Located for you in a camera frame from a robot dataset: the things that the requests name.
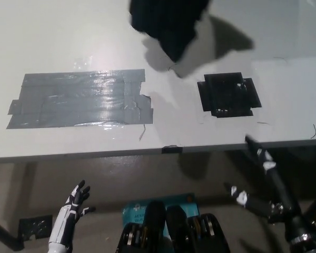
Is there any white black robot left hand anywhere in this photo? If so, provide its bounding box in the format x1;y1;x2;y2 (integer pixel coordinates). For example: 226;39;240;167
48;180;96;248

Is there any grey duct tape patch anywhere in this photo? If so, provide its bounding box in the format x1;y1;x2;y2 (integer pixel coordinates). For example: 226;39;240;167
6;69;154;130

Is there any black floor tape patch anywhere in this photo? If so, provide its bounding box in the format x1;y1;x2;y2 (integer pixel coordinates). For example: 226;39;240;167
17;214;54;241

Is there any teal cardboard box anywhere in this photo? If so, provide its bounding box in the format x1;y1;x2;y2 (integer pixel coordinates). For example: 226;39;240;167
121;193;200;225

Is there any black t-shirt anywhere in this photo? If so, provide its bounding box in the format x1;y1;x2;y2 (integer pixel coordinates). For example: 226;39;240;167
128;0;214;63

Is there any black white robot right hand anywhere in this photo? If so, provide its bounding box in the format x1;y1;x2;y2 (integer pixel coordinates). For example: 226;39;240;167
224;135;316;245

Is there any black tape square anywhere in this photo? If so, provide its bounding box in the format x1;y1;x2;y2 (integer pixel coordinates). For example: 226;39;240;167
196;72;263;119

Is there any small black edge tape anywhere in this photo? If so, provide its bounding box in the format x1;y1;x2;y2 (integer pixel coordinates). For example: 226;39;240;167
161;144;184;154

